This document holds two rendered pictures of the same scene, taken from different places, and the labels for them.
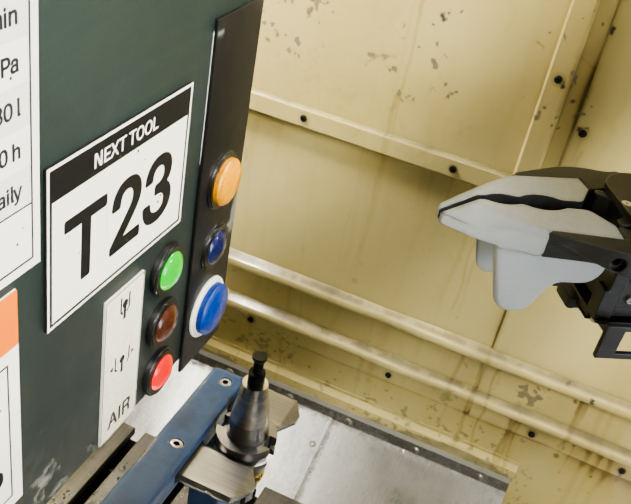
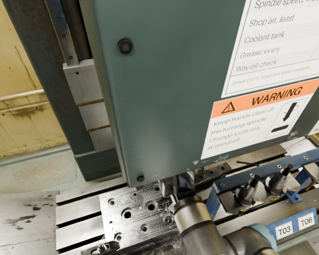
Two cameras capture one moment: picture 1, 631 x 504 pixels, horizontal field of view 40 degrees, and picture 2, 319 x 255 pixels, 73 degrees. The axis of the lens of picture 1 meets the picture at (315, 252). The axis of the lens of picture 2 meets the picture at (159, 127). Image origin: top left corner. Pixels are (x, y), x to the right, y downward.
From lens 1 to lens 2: 9 cm
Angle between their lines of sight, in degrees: 43
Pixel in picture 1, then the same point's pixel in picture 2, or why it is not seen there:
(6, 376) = (306, 100)
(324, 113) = not seen: outside the picture
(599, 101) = not seen: outside the picture
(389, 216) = not seen: outside the picture
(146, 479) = (293, 161)
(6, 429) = (297, 114)
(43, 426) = (302, 120)
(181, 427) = (309, 154)
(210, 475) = (312, 170)
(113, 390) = not seen: outside the picture
